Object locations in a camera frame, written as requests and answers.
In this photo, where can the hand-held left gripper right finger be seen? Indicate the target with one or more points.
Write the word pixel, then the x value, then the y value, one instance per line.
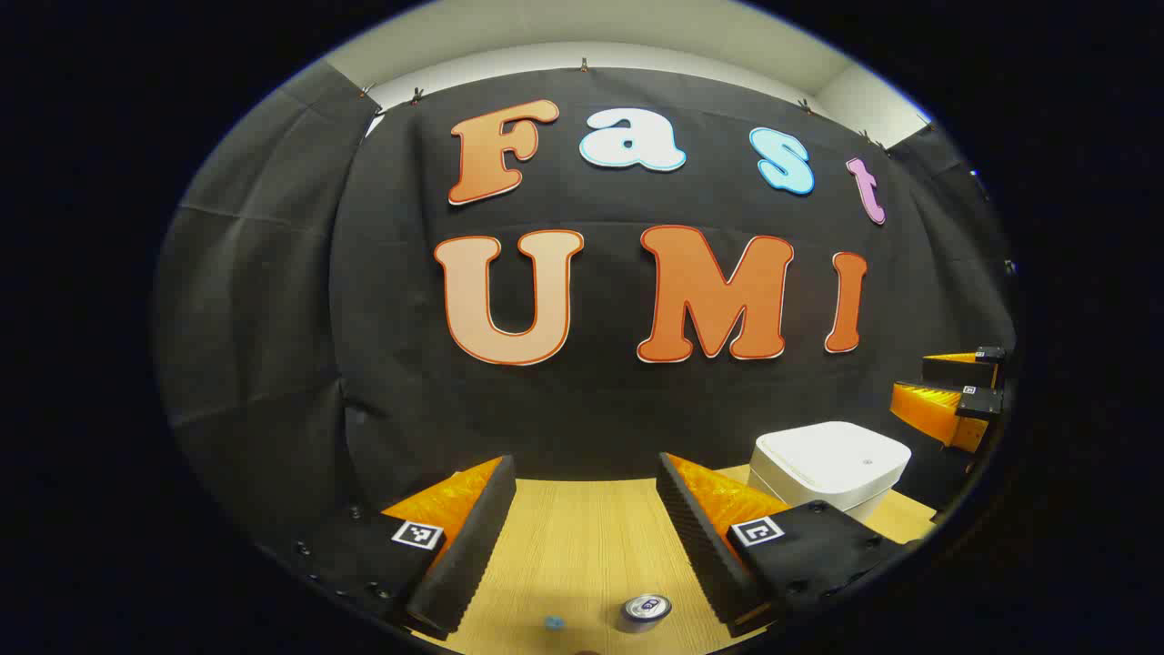
pixel 696 537

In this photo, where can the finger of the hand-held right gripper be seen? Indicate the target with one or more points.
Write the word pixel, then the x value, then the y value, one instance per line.
pixel 946 414
pixel 959 371

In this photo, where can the white desktop garbage bin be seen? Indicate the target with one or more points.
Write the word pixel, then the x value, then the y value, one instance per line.
pixel 832 459

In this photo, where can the blue silver pop can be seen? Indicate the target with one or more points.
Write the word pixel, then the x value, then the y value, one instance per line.
pixel 644 613

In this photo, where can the black backdrop cloth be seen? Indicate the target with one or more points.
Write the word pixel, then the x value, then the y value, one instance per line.
pixel 591 409

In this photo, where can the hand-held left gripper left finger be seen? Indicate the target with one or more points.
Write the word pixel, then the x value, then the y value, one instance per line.
pixel 473 546

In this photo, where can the wooden desktop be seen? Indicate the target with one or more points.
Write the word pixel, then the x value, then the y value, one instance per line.
pixel 582 546

